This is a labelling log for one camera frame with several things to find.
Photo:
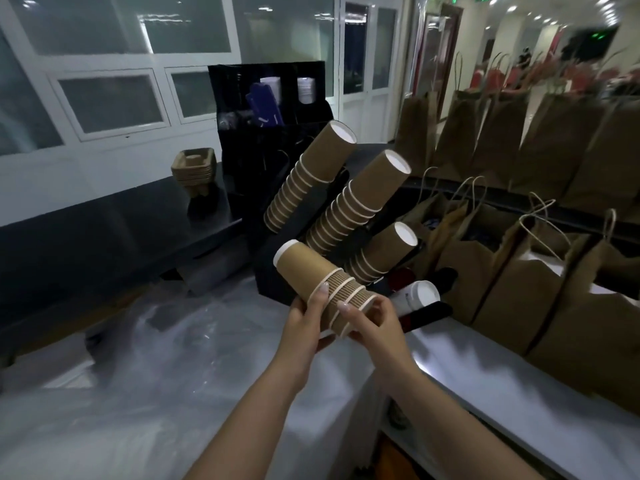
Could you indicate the person's right hand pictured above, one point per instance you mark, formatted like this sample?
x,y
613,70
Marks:
x,y
387,344

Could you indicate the row of brown paper bags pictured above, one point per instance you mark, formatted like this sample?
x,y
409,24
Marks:
x,y
550,294

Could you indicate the person's left forearm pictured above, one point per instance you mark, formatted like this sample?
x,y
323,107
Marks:
x,y
245,429

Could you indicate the bundle of blue paper packets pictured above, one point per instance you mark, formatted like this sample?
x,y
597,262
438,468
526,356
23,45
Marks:
x,y
264,107

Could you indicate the person's left hand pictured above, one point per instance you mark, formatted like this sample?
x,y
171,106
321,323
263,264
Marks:
x,y
300,339

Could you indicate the black acrylic condiment organizer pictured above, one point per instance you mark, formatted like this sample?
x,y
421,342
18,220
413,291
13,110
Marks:
x,y
240,159

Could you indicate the black wrapped cutlery bundle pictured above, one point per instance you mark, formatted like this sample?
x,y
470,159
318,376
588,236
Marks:
x,y
234,120

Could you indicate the person's right forearm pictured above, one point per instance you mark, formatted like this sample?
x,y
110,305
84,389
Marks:
x,y
460,429

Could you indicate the stack of pulp cup trays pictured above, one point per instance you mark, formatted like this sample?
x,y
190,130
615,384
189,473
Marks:
x,y
193,167

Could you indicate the clear plastic bag sheet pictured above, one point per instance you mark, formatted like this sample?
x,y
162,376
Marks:
x,y
190,344

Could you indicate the black glossy bar counter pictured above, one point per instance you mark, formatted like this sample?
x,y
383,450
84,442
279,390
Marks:
x,y
100,234

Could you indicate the white framed window partition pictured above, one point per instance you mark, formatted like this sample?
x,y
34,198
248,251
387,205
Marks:
x,y
50,184

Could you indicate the brown cup stack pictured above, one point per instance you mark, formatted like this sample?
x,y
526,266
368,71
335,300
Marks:
x,y
320,159

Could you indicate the black cup dispenser rack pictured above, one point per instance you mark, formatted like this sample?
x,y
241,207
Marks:
x,y
272,274

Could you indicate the row of red chairs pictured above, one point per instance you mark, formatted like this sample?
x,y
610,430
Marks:
x,y
550,77

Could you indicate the dark red door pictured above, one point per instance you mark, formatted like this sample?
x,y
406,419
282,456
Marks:
x,y
437,54

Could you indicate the white cup stack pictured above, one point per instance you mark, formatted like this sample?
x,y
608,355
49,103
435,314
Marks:
x,y
415,297

